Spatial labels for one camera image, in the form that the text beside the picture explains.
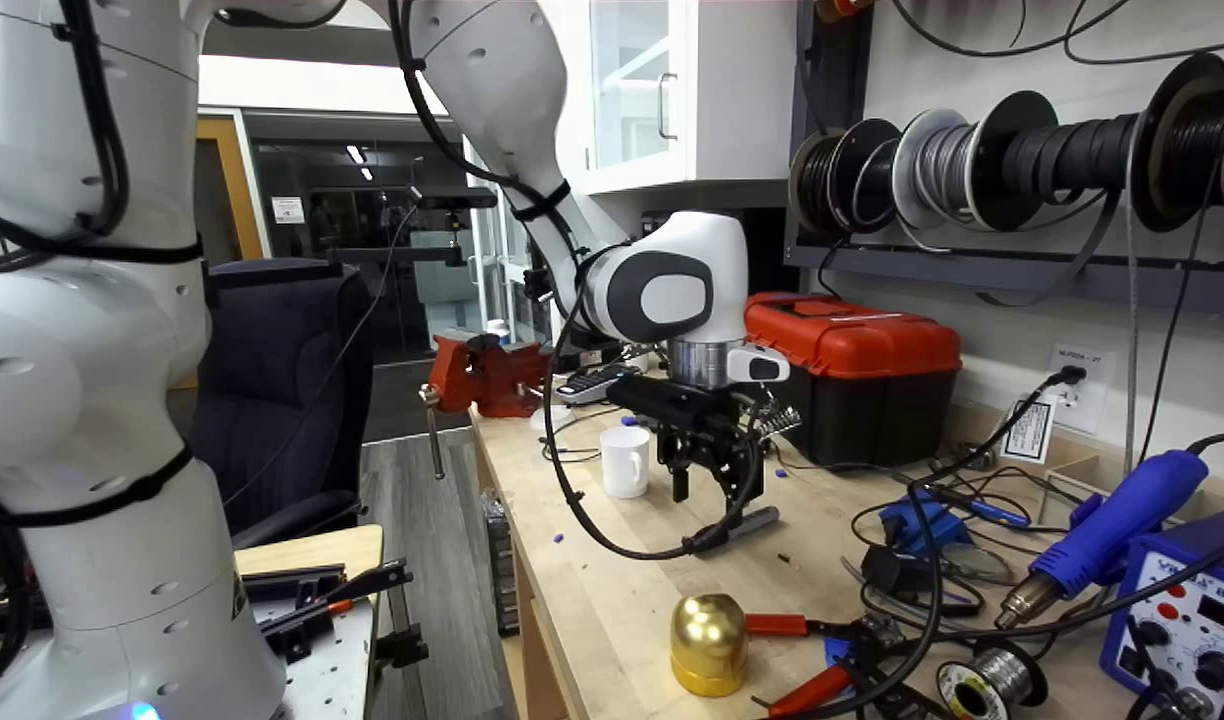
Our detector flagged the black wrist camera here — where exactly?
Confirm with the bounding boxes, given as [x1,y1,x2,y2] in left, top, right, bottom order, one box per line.
[608,370,723,417]

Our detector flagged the large black wire spool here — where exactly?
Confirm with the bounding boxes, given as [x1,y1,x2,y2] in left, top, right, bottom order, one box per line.
[1129,49,1224,234]

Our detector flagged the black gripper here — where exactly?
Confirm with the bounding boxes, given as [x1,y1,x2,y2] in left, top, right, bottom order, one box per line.
[602,367,783,524]

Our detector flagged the white label card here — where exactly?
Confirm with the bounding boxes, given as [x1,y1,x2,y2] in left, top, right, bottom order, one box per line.
[995,394,1060,467]

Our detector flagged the grey spool rack shelf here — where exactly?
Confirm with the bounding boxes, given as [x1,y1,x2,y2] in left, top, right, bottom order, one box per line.
[780,234,1224,319]

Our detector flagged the gold metal bell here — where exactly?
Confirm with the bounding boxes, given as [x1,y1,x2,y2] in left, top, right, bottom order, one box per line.
[663,589,750,703]

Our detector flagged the black bar on bench side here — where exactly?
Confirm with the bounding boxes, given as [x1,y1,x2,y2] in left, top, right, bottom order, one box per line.
[479,487,526,642]

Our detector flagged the white wall outlet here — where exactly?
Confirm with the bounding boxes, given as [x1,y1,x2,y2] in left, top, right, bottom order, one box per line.
[1042,345,1109,394]

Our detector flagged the blue hot air gun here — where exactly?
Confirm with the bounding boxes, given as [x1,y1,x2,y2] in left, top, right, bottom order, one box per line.
[990,445,1216,634]

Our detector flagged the white wall cabinet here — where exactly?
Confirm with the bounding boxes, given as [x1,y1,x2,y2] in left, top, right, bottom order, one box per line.
[554,0,805,198]

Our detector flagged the small black wire spool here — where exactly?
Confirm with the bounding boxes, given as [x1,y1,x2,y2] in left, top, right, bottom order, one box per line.
[788,115,906,245]

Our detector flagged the solder wire spool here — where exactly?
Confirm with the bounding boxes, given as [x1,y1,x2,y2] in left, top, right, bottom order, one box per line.
[932,641,1053,720]

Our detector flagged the helping hands soldering stand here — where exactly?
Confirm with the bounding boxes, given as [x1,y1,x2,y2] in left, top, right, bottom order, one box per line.
[754,394,809,463]

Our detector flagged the white cup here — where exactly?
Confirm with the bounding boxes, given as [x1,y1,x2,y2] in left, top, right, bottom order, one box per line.
[594,421,660,504]

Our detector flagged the black hand tools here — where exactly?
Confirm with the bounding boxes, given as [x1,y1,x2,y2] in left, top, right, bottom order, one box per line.
[240,554,414,663]

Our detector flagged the white and grey wire spool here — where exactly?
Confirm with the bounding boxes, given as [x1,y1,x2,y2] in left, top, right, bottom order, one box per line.
[889,102,982,234]

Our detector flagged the orange door frame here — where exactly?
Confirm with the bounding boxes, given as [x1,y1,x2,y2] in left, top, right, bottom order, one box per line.
[191,107,271,273]

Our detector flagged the blue soldering station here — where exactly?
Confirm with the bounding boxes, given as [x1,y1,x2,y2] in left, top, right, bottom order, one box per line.
[1097,500,1224,720]

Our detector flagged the black power cable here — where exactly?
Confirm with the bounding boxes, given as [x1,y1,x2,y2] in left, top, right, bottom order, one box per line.
[842,363,1092,714]

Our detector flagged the blue plastic tool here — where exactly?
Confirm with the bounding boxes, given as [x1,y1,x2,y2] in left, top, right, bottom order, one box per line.
[876,492,976,563]

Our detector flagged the long black wire spool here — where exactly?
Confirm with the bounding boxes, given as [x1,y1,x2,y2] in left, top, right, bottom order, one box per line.
[963,87,1150,234]

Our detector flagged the red and black toolbox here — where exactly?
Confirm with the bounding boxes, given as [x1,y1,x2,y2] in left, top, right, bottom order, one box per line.
[745,287,966,472]

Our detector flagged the red handled pliers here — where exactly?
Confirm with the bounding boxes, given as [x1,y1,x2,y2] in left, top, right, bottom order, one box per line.
[738,608,894,720]

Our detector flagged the red bench vise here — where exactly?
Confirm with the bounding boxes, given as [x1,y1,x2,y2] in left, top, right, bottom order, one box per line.
[414,331,553,480]

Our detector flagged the black clamp bracket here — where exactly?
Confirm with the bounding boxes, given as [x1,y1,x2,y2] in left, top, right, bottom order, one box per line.
[366,620,430,680]

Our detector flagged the light wood board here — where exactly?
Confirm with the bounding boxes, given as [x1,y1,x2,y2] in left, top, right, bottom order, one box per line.
[229,521,390,584]

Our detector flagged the black office chair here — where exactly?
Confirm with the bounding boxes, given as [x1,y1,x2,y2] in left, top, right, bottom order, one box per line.
[189,255,430,551]

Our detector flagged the blue handled screwdriver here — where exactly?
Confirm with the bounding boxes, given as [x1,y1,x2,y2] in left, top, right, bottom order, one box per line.
[928,483,1040,534]

